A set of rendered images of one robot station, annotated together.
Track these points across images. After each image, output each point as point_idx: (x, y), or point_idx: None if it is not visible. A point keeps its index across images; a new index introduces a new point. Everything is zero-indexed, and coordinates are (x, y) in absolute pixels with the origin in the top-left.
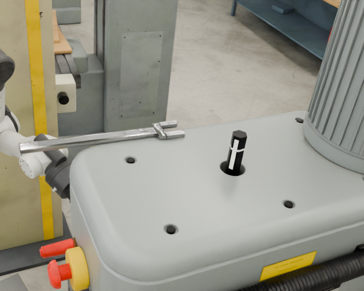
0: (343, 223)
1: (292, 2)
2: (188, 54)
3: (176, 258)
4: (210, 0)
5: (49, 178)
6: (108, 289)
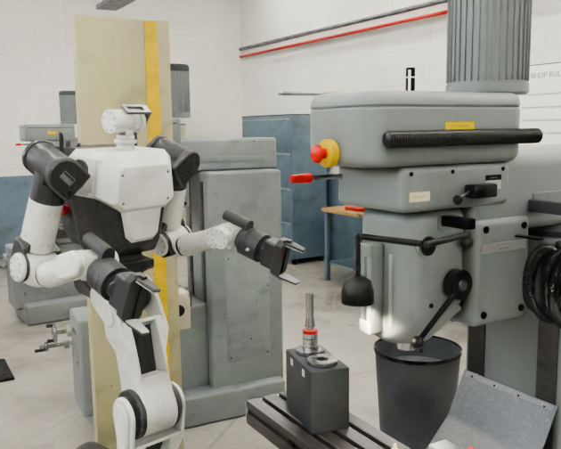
0: (485, 102)
1: None
2: (286, 318)
3: (396, 93)
4: (296, 270)
5: (241, 240)
6: (360, 125)
